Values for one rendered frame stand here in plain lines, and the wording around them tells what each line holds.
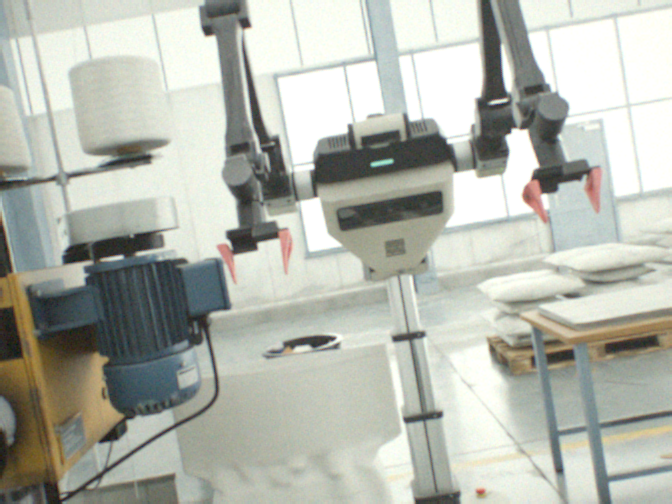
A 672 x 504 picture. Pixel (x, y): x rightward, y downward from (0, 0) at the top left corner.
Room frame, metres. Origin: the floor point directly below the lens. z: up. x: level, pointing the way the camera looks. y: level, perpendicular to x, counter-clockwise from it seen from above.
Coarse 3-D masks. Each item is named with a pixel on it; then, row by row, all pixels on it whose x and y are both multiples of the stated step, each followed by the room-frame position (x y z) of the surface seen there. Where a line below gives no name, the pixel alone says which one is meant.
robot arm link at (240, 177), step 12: (240, 156) 1.20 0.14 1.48; (264, 156) 1.29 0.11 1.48; (228, 168) 1.19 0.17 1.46; (240, 168) 1.19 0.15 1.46; (252, 168) 1.25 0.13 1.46; (264, 168) 1.28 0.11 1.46; (228, 180) 1.18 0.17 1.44; (240, 180) 1.18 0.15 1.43; (252, 180) 1.20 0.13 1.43; (264, 180) 1.30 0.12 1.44; (240, 192) 1.20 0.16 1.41; (252, 192) 1.22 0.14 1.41
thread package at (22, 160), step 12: (0, 96) 1.16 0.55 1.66; (12, 96) 1.20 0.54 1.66; (0, 108) 1.15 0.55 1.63; (12, 108) 1.18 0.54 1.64; (0, 120) 1.15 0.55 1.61; (12, 120) 1.17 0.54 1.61; (0, 132) 1.14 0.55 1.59; (12, 132) 1.17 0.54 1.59; (0, 144) 1.14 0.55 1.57; (12, 144) 1.16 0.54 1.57; (24, 144) 1.19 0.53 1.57; (0, 156) 1.14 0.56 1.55; (12, 156) 1.15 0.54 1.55; (24, 156) 1.18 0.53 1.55; (0, 168) 1.16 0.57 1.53; (12, 168) 1.18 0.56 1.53; (24, 168) 1.20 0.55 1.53
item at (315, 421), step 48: (240, 384) 1.31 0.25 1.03; (288, 384) 1.30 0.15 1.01; (336, 384) 1.33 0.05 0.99; (384, 384) 1.36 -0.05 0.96; (192, 432) 1.35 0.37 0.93; (240, 432) 1.32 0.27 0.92; (288, 432) 1.30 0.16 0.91; (336, 432) 1.32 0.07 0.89; (384, 432) 1.35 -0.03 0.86; (240, 480) 1.31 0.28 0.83; (288, 480) 1.28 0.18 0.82; (336, 480) 1.28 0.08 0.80; (384, 480) 1.31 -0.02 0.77
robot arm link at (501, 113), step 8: (488, 104) 1.61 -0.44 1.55; (496, 104) 1.60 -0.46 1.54; (504, 104) 1.59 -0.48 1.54; (496, 112) 1.59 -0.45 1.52; (504, 112) 1.59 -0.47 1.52; (512, 112) 1.58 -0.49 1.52; (496, 120) 1.59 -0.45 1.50; (504, 120) 1.59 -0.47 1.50; (512, 120) 1.59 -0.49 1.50; (496, 128) 1.60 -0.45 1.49; (504, 128) 1.60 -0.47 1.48; (512, 128) 1.61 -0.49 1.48
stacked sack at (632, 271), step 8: (640, 264) 4.61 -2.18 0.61; (568, 272) 5.17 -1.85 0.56; (576, 272) 4.99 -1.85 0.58; (584, 272) 4.84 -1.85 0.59; (592, 272) 4.72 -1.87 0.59; (600, 272) 4.65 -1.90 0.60; (608, 272) 4.60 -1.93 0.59; (616, 272) 4.57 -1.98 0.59; (624, 272) 4.56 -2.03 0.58; (632, 272) 4.55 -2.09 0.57; (640, 272) 4.76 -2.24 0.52; (648, 272) 4.55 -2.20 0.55; (592, 280) 4.72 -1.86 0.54; (600, 280) 4.57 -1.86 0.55; (608, 280) 4.56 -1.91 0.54; (616, 280) 4.59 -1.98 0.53
